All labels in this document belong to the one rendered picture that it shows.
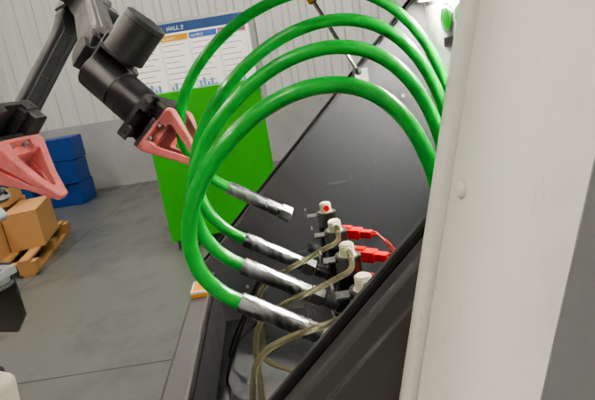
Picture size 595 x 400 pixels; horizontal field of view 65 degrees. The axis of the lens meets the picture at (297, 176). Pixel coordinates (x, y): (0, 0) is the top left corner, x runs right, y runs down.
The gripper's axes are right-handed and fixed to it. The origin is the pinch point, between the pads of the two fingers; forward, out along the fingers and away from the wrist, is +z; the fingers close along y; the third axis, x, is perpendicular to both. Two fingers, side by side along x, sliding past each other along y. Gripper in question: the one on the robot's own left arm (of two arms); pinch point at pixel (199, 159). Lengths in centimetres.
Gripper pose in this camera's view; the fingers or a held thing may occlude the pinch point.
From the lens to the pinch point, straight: 63.4
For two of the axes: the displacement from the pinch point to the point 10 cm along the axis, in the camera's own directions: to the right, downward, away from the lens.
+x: -6.3, 7.6, 1.6
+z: 7.6, 6.4, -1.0
